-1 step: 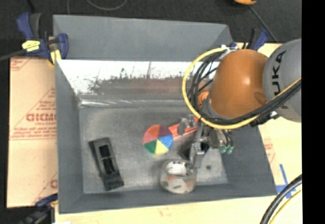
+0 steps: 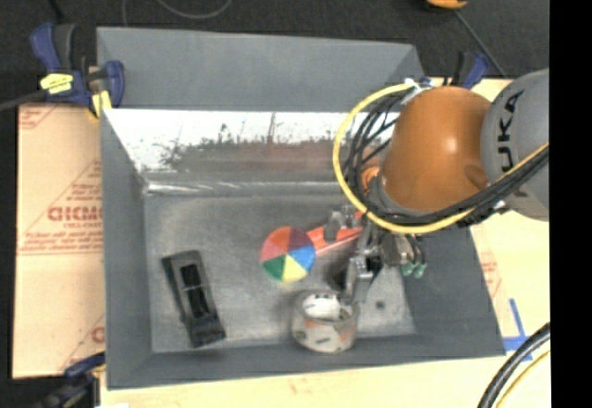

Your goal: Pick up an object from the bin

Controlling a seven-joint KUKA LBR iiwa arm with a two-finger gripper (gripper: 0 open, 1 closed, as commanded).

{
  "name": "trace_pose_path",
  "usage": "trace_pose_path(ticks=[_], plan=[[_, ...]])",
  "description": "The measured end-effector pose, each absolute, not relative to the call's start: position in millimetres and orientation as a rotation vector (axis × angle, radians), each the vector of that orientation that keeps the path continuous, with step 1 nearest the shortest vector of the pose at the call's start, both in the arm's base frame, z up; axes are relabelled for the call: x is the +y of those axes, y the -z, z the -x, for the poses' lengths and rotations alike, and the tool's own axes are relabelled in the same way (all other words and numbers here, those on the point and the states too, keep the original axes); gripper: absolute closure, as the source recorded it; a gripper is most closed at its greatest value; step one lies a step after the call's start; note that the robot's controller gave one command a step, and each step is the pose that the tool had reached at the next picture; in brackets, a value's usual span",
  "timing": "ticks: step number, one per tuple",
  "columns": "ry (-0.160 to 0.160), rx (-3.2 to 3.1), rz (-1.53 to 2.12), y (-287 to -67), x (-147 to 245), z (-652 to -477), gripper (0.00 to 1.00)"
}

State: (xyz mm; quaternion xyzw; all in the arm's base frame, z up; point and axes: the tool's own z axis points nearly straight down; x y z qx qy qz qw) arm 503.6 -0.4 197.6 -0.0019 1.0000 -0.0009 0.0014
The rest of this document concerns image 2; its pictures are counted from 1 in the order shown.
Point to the multicoloured ball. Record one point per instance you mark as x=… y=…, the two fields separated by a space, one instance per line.
x=287 y=254

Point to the brown cardboard board, red print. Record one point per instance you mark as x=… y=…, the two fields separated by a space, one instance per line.
x=55 y=212

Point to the orange-red flat block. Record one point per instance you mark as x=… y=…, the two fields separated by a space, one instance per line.
x=340 y=237

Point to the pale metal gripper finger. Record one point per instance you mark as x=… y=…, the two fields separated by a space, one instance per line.
x=360 y=274
x=332 y=226

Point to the grey metal bin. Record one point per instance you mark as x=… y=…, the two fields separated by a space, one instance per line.
x=240 y=230

